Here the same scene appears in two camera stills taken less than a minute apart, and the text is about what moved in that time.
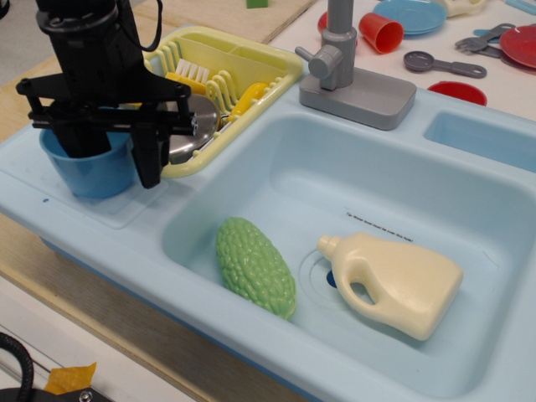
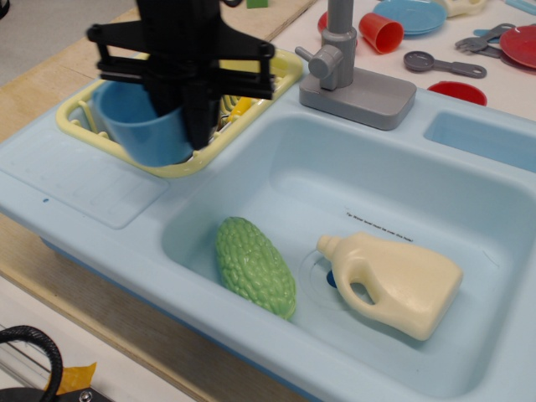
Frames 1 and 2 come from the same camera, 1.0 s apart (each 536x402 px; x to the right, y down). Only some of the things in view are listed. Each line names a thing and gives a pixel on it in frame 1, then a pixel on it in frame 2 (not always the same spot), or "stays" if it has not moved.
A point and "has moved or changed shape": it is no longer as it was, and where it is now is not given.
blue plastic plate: (414, 17) stays
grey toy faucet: (337, 87) stays
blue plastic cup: (104, 174) has moved or changed shape
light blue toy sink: (456, 177) stays
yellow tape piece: (69, 379) stays
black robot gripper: (104, 86) -> (186, 57)
